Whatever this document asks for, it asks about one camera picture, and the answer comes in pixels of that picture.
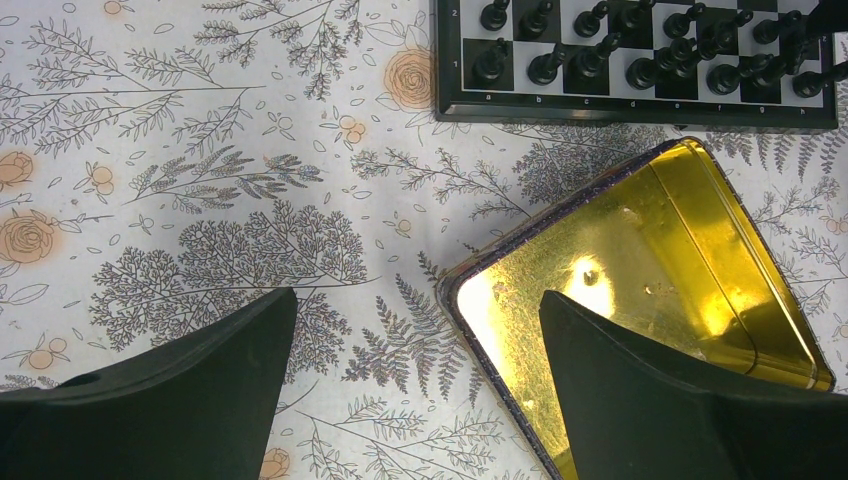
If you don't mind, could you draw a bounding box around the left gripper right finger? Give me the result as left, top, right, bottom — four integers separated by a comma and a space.
539, 290, 847, 479

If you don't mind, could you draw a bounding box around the floral patterned table mat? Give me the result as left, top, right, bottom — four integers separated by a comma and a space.
0, 0, 848, 480

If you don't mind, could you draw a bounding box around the black white chess board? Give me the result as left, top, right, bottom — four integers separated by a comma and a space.
435, 1, 847, 130

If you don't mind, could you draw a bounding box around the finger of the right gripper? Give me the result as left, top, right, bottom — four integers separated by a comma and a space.
804, 0, 848, 38

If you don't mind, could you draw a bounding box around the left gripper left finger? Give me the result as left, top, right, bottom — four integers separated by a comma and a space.
1, 288, 298, 479

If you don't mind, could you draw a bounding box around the yellow metal tray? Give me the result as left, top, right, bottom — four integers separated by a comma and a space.
436, 137, 834, 479

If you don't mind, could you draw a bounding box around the black chess piece on board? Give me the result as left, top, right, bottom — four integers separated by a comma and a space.
571, 32, 622, 78
625, 38, 697, 90
527, 42, 567, 86
479, 0, 510, 31
472, 38, 509, 84

